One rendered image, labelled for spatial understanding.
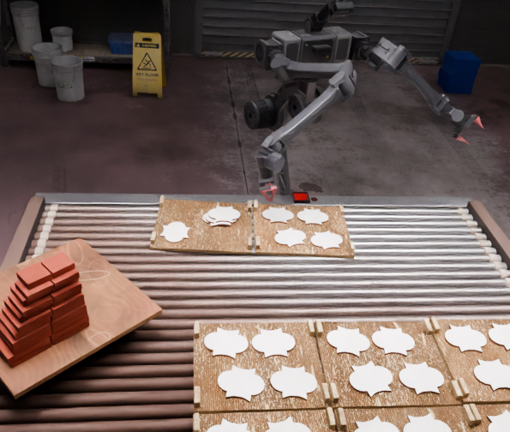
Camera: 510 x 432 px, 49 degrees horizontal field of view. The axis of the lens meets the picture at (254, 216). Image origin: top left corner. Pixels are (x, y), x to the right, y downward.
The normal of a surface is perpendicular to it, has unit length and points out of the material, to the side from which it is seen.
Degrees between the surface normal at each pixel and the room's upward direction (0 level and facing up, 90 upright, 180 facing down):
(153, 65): 76
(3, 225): 0
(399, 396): 0
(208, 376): 0
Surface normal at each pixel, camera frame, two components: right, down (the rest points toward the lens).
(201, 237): 0.07, -0.81
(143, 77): 0.04, 0.40
